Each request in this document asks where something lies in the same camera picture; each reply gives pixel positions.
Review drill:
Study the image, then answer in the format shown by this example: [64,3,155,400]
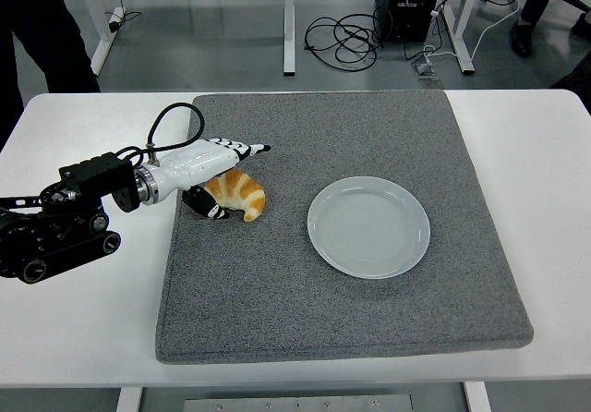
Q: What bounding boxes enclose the black computer tower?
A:
[374,0,445,43]

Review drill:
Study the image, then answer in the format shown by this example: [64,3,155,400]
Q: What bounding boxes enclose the grey felt mat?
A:
[154,89,535,366]

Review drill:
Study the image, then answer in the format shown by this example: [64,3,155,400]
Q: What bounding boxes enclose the pale blue round plate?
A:
[307,176,431,280]

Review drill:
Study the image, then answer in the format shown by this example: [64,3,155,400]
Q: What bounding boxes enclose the golden croissant bread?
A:
[204,169,267,223]

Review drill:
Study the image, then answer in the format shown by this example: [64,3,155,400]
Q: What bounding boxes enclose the seated person's legs and shoes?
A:
[509,0,591,57]

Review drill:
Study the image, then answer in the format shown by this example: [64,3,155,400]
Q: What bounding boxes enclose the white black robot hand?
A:
[150,138,273,222]

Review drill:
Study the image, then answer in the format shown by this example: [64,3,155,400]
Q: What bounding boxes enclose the white table leg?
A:
[115,387,144,412]
[464,381,493,412]

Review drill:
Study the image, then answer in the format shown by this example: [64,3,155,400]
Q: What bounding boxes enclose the standing person in dark clothes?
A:
[0,0,102,122]

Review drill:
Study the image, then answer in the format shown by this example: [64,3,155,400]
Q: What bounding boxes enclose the grey floor socket box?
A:
[410,58,438,79]

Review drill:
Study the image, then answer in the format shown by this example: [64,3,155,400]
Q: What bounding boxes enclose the white desk leg with foot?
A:
[281,0,296,77]
[440,0,476,75]
[73,0,127,77]

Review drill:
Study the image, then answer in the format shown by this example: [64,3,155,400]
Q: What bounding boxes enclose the black fabric object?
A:
[549,58,591,91]

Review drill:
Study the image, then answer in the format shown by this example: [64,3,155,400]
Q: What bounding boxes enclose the grey metal plate with screws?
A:
[183,394,415,412]

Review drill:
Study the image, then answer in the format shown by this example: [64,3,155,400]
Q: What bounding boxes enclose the white cable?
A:
[422,0,532,62]

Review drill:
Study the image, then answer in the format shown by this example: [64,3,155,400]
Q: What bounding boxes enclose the coiled black cable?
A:
[303,6,393,70]

